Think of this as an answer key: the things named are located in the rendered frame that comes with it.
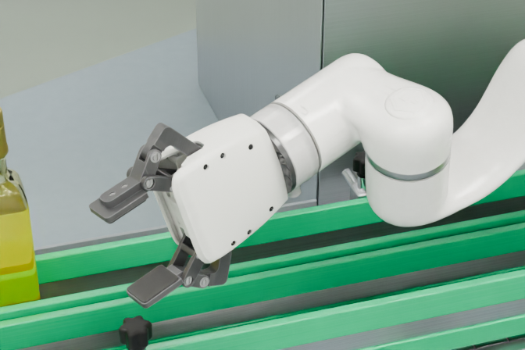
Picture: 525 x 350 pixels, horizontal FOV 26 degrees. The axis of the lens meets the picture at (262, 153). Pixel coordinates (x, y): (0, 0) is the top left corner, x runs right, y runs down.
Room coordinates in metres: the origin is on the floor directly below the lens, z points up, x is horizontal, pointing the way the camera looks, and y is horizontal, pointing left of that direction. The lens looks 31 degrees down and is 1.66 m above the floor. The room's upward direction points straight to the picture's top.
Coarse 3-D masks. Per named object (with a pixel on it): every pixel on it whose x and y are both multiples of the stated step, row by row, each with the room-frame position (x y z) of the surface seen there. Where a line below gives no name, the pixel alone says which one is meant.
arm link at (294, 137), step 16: (256, 112) 0.87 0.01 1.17; (272, 112) 0.86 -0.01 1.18; (288, 112) 0.86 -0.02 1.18; (272, 128) 0.84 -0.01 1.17; (288, 128) 0.84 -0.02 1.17; (304, 128) 0.84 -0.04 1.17; (288, 144) 0.83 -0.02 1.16; (304, 144) 0.84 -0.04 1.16; (304, 160) 0.83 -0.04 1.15; (304, 176) 0.83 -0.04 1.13
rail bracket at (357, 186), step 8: (360, 152) 1.07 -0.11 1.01; (360, 160) 1.05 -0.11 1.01; (360, 168) 1.05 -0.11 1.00; (344, 176) 1.11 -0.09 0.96; (352, 176) 1.10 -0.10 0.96; (360, 176) 1.05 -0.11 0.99; (352, 184) 1.07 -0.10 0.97; (360, 184) 1.06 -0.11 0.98; (352, 192) 1.06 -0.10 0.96; (360, 192) 1.05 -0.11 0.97
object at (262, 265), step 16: (448, 224) 1.00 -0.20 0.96; (464, 224) 1.00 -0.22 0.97; (480, 224) 1.00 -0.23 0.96; (496, 224) 1.00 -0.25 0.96; (368, 240) 0.97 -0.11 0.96; (384, 240) 0.97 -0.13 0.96; (400, 240) 0.97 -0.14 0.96; (416, 240) 0.98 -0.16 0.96; (288, 256) 0.94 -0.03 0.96; (304, 256) 0.94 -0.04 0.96; (320, 256) 0.94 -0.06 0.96; (336, 256) 0.95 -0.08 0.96; (240, 272) 0.92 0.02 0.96; (256, 272) 0.92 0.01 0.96; (112, 288) 0.89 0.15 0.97; (16, 304) 0.86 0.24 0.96; (32, 304) 0.86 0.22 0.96; (48, 304) 0.86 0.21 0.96; (64, 304) 0.87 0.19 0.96; (80, 304) 0.87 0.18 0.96; (0, 320) 0.85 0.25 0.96
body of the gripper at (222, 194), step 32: (224, 128) 0.83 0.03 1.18; (256, 128) 0.83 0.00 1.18; (160, 160) 0.81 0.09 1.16; (192, 160) 0.79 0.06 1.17; (224, 160) 0.80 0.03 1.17; (256, 160) 0.82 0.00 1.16; (288, 160) 0.82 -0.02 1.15; (160, 192) 0.81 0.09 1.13; (192, 192) 0.78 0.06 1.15; (224, 192) 0.79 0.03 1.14; (256, 192) 0.81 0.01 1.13; (288, 192) 0.83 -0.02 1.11; (192, 224) 0.78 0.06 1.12; (224, 224) 0.79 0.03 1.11; (256, 224) 0.81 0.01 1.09
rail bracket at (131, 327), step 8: (128, 320) 0.78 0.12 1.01; (136, 320) 0.78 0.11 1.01; (144, 320) 0.78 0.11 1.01; (120, 328) 0.77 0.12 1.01; (128, 328) 0.77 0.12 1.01; (136, 328) 0.77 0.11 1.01; (144, 328) 0.77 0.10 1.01; (120, 336) 0.77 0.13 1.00; (128, 336) 0.76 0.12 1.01; (136, 336) 0.77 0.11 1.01; (144, 336) 0.77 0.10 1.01; (128, 344) 0.76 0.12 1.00; (136, 344) 0.77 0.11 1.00; (144, 344) 0.77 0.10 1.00
